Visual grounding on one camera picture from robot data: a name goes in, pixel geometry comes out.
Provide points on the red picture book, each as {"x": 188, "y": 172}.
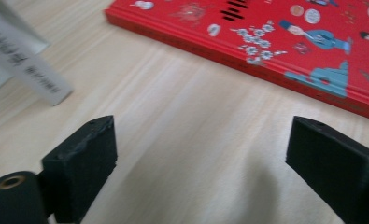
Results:
{"x": 281, "y": 37}

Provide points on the colourful animal picture book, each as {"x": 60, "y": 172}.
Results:
{"x": 32, "y": 71}

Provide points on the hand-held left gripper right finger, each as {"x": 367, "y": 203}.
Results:
{"x": 337, "y": 168}

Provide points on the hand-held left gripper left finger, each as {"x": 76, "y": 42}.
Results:
{"x": 79, "y": 168}

